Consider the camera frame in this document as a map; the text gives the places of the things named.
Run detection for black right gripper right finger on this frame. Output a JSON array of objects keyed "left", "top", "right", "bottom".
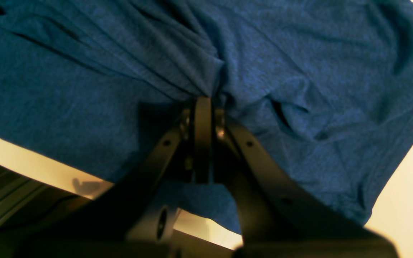
[{"left": 212, "top": 109, "right": 398, "bottom": 258}]

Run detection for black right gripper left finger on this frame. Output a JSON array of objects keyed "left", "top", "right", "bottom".
[{"left": 13, "top": 97, "right": 213, "bottom": 258}]

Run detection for blue t-shirt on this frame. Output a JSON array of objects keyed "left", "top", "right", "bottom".
[{"left": 0, "top": 0, "right": 413, "bottom": 224}]

